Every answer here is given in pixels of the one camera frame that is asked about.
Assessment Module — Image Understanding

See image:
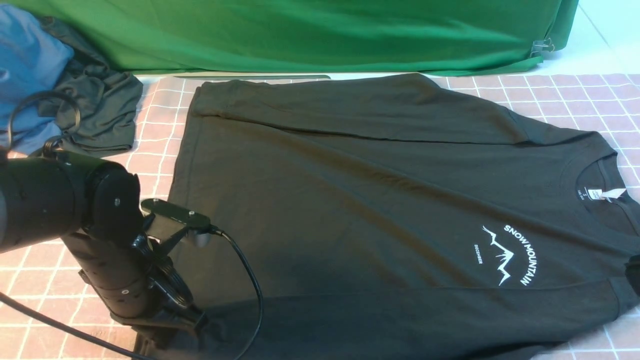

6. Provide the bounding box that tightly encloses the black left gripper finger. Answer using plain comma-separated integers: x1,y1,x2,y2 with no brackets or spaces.
110,305,208,346

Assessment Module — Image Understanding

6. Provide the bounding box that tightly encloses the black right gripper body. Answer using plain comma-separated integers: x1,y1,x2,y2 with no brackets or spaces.
624,255,640,296

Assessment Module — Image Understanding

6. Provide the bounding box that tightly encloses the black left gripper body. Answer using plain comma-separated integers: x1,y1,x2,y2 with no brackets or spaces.
62,232,194,321

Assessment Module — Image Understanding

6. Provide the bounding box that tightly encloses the dark gray long-sleeve shirt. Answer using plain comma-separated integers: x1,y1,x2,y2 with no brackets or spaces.
144,74,639,360

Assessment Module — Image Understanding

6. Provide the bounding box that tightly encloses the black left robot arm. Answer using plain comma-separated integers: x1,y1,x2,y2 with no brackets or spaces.
0,151,210,348

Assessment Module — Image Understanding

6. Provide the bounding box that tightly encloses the pink grid tablecloth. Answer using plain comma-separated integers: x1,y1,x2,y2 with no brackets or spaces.
1,73,639,360

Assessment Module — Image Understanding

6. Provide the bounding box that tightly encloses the crumpled dark gray garment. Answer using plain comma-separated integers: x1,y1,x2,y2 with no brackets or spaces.
38,16,143,158

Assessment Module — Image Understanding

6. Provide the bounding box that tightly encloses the metal binder clip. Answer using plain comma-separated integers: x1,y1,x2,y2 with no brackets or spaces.
529,38,555,58

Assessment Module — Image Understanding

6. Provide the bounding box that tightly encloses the green backdrop cloth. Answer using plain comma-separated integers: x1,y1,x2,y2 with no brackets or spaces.
10,0,579,76

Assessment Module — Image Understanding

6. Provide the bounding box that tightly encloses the blue garment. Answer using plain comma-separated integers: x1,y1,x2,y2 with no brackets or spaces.
0,3,74,155

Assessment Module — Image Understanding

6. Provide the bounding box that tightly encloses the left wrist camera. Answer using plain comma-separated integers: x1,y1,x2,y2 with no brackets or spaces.
141,198,215,253

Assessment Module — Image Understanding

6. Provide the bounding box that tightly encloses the black left camera cable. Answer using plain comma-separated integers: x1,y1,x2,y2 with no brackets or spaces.
0,90,264,360

